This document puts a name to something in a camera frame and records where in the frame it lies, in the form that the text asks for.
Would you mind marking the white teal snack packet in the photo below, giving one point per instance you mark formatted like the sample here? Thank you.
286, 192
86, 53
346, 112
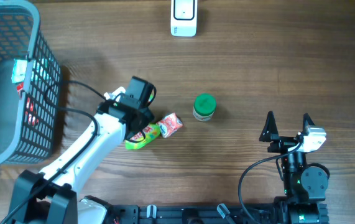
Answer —
19, 70

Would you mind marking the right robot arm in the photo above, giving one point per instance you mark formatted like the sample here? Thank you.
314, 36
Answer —
305, 184

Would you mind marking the red white small carton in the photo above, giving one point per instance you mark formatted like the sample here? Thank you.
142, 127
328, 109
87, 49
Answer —
169, 125

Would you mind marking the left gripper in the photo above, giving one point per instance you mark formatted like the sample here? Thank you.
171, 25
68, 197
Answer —
149, 116

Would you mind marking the white barcode scanner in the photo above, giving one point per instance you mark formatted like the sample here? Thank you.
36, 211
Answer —
183, 18

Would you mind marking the grey plastic mesh basket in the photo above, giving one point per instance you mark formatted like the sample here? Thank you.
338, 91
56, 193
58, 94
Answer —
27, 109

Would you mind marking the green lid jar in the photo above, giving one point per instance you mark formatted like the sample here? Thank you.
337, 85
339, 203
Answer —
204, 107

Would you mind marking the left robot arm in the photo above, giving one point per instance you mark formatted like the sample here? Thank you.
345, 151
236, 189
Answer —
51, 195

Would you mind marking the Haribo gummy candy bag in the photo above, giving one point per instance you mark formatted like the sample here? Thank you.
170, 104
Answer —
142, 138

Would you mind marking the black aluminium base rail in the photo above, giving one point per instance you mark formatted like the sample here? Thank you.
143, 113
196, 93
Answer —
196, 214

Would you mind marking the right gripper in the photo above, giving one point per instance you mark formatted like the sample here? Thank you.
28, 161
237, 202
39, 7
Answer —
270, 129

